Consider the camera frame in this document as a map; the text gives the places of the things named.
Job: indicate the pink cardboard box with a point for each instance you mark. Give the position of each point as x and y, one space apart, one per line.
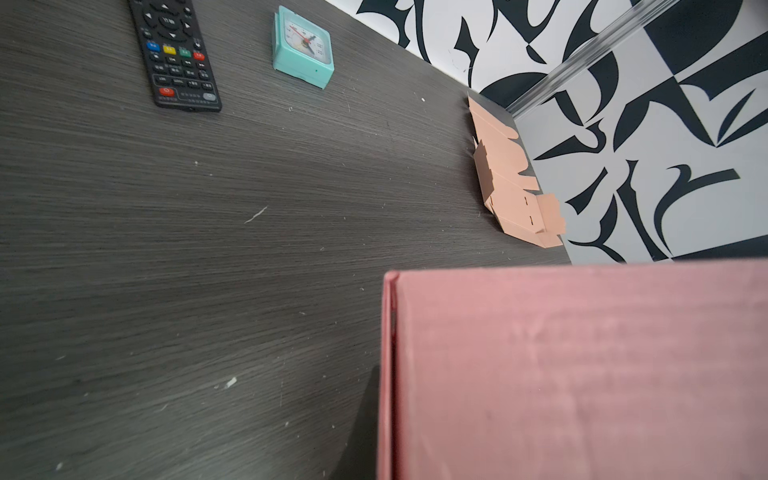
653 371

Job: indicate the flat orange cardboard box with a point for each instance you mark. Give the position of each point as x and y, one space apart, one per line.
509 193

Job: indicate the small teal alarm clock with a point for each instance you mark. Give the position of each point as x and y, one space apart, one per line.
301 49

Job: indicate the black remote control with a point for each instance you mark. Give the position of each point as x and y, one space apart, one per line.
176 60

